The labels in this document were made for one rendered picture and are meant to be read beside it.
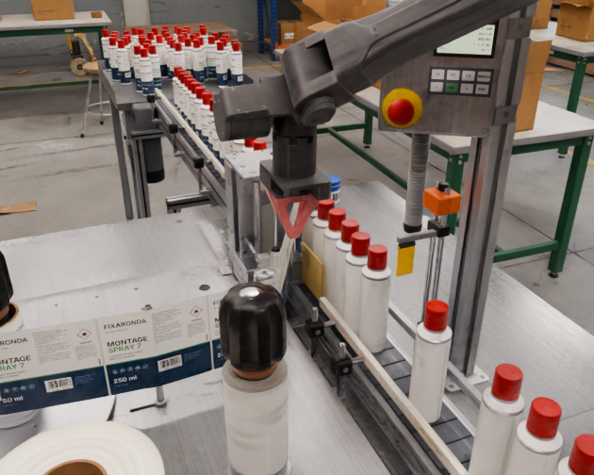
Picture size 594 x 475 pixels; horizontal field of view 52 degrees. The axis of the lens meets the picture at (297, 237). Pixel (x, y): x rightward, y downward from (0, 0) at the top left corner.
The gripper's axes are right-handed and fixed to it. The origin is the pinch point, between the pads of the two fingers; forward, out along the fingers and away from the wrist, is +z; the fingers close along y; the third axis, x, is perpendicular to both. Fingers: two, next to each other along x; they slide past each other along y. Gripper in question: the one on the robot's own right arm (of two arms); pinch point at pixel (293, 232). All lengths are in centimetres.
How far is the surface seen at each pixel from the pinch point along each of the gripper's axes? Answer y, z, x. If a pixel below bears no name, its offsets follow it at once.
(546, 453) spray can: 34.4, 14.5, 17.1
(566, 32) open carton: -301, 38, 343
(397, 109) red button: -4.3, -14.4, 17.5
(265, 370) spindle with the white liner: 14.1, 10.6, -9.2
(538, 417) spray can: 32.7, 10.5, 16.6
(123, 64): -227, 23, 4
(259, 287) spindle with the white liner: 10.4, 0.9, -8.5
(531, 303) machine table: -14, 35, 61
